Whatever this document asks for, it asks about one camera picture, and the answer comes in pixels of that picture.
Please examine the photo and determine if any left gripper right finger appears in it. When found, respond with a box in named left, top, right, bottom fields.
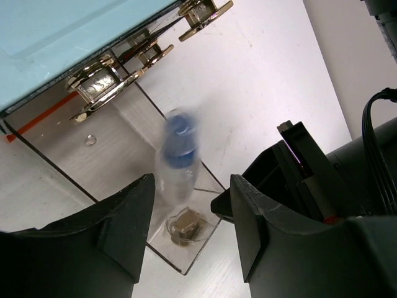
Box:
left=230, top=174, right=396, bottom=297

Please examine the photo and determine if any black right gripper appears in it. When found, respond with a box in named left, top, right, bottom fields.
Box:
left=210, top=120, right=364, bottom=224

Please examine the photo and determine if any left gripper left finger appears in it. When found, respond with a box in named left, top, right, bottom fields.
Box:
left=1, top=174, right=155, bottom=297

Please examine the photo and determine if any clear bottle blue cap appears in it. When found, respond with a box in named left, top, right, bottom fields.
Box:
left=154, top=109, right=200, bottom=207

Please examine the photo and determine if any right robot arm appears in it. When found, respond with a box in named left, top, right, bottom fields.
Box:
left=210, top=88, right=396, bottom=225

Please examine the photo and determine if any teal orange drawer box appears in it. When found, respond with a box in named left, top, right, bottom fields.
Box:
left=0, top=0, right=235, bottom=143

